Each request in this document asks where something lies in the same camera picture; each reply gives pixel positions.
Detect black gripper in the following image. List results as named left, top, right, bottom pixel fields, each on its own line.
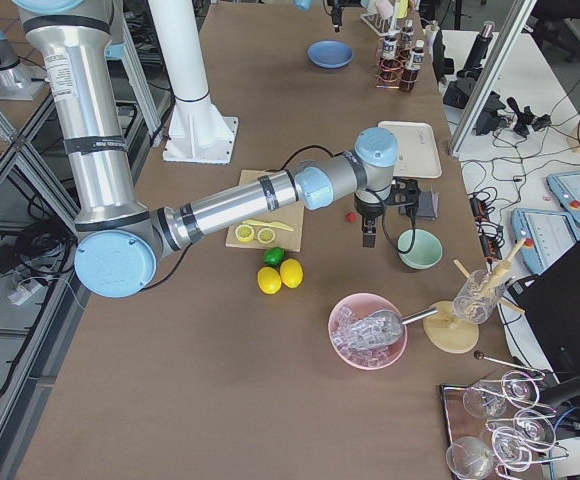
left=354, top=177, right=422, bottom=248

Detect blue plate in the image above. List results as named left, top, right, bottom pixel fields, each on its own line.
left=307, top=40, right=354, bottom=69

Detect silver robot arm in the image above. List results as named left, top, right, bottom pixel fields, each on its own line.
left=18, top=1, right=419, bottom=298

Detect mint green bowl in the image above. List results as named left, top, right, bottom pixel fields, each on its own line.
left=397, top=229, right=443, bottom=270

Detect grey folded cloth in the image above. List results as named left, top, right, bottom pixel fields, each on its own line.
left=416, top=190, right=439, bottom=220

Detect wooden cutting board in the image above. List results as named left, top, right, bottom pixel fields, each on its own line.
left=225, top=169, right=305, bottom=252

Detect cream rabbit tray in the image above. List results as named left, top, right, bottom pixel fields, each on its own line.
left=378, top=120, right=442, bottom=179

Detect yellow lemon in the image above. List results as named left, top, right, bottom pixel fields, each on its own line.
left=279, top=258, right=304, bottom=289
left=257, top=266, right=282, bottom=295

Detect yellow plastic knife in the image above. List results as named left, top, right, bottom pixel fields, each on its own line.
left=242, top=219, right=294, bottom=232

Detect green lime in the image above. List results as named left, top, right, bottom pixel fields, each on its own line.
left=263, top=247, right=286, bottom=267

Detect steel ice scoop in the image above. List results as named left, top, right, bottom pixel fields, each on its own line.
left=365, top=307, right=438, bottom=348

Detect pink bowl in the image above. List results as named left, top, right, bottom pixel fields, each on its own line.
left=328, top=293, right=407, bottom=370

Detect lemon slice flat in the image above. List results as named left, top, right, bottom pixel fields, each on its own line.
left=256, top=227, right=276, bottom=245

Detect clear plastic ice cubes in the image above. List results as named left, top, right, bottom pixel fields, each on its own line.
left=329, top=306, right=407, bottom=370

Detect lemon half thick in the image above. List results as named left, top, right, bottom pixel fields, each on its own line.
left=234, top=224, right=255, bottom=243

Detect wooden glass drying tree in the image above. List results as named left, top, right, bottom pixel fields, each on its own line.
left=423, top=237, right=527, bottom=355

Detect round wooden stand base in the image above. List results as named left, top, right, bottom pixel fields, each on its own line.
left=423, top=301, right=479, bottom=354

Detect clear glass on tree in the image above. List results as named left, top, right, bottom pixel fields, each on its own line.
left=453, top=270, right=505, bottom=324

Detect tea bottle lower left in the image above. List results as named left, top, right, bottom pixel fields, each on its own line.
left=399, top=40, right=425, bottom=92

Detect tea bottle lower right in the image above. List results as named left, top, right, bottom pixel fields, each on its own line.
left=400, top=19, right=414, bottom=58

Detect black laptop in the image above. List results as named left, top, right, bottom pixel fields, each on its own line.
left=508, top=239, right=580, bottom=375

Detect black framed tray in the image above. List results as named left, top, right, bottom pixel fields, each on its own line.
left=438, top=382, right=571, bottom=480

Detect wine glasses on tray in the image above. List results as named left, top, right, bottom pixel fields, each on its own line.
left=444, top=368, right=556, bottom=480

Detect copper wire bottle rack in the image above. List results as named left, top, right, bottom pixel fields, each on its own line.
left=375, top=29, right=424, bottom=92

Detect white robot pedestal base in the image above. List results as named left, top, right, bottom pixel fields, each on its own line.
left=149, top=0, right=238, bottom=165

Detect aluminium frame post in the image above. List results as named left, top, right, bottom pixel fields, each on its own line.
left=448, top=0, right=536, bottom=159

